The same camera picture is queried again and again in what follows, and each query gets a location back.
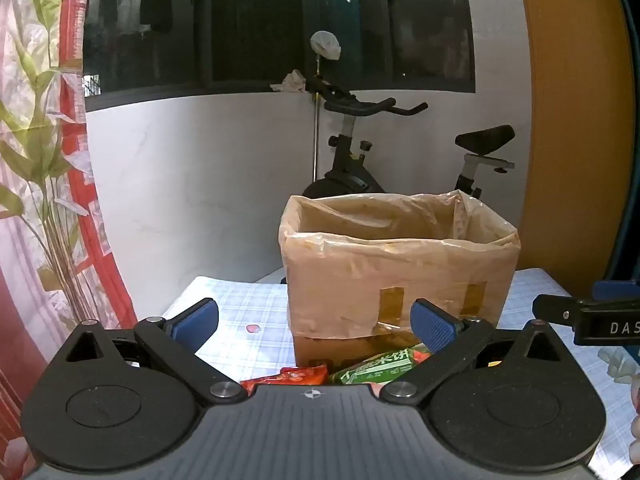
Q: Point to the person's right hand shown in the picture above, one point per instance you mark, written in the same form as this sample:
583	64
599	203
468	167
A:
622	367

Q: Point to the dark glass window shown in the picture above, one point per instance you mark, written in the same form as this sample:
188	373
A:
260	20

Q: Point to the brown cardboard box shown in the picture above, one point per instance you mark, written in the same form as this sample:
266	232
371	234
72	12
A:
340	351

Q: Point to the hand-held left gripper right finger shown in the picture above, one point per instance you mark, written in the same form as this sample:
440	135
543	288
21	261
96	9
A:
431	327

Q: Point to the floral leaf print curtain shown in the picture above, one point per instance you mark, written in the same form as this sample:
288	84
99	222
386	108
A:
35	160

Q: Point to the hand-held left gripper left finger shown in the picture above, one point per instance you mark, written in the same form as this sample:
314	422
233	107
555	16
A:
196	324

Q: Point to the orange wooden cabinet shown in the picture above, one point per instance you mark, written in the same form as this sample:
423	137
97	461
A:
565	110

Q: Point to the white crumpled cloth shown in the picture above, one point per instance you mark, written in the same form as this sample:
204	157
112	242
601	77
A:
289	82

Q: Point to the white plastic bag on pole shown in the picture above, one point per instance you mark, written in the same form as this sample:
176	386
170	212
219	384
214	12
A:
326	45

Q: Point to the dark blue panel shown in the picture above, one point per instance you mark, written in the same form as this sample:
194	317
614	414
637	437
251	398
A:
629	110

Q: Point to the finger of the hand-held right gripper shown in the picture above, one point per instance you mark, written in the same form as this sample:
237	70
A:
617	290
600	322

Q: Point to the thin metal pole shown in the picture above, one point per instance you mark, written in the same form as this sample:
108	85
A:
316	125

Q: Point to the red snack packet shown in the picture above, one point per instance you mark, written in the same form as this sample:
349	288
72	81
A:
300	376

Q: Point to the black exercise bike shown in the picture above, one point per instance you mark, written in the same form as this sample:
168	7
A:
350	170

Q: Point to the green snack packet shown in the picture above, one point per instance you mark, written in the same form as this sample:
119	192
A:
375	366

